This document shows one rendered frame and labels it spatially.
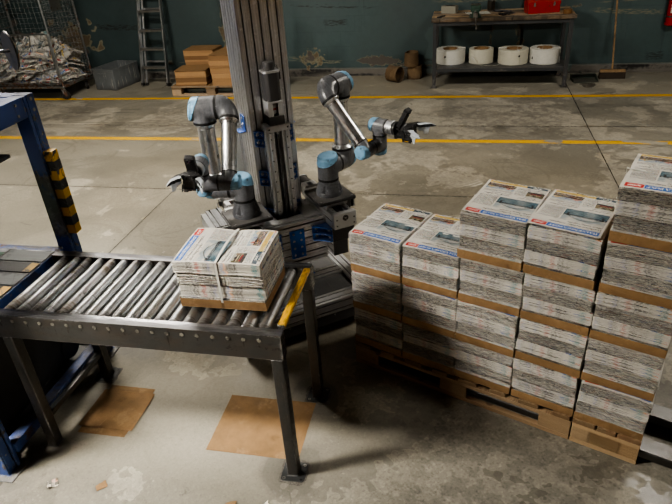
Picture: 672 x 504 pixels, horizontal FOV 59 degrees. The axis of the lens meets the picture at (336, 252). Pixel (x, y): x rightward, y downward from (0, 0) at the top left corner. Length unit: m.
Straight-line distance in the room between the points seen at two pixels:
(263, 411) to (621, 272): 1.82
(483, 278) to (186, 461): 1.62
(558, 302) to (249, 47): 1.90
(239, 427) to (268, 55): 1.88
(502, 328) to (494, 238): 0.45
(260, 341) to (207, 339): 0.23
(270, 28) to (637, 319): 2.14
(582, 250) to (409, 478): 1.24
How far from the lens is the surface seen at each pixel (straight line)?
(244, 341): 2.38
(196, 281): 2.47
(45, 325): 2.80
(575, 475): 2.96
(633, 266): 2.48
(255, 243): 2.47
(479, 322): 2.83
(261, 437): 3.05
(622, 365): 2.74
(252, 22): 3.14
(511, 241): 2.57
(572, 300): 2.62
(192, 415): 3.25
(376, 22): 9.26
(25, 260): 3.31
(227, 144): 2.91
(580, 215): 2.62
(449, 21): 8.37
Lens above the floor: 2.21
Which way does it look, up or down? 30 degrees down
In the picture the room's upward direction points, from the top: 4 degrees counter-clockwise
